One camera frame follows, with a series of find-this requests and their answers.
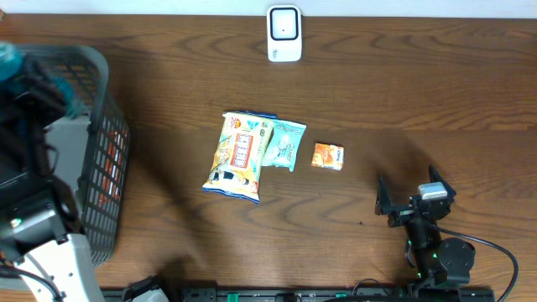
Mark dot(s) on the grey plastic basket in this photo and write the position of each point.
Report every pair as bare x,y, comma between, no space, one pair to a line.
94,148

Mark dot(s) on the small orange tissue pack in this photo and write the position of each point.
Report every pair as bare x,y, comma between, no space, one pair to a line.
328,156

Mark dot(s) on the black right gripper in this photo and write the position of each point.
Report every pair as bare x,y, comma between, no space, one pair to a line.
384,205

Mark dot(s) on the red snack bar wrapper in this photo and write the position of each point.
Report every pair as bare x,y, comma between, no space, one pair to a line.
111,165

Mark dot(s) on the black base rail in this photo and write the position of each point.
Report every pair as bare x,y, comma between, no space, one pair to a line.
368,292

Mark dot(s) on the light green snack pouch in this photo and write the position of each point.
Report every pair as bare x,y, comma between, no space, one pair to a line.
283,146

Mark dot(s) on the teal mouthwash bottle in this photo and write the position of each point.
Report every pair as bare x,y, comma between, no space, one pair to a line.
75,106

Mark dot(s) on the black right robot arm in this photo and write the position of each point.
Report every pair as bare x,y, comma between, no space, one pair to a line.
441,263

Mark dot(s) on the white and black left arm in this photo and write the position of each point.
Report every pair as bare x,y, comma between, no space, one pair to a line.
43,241

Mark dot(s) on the large yellow snack bag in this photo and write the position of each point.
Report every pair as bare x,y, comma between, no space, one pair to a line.
237,162

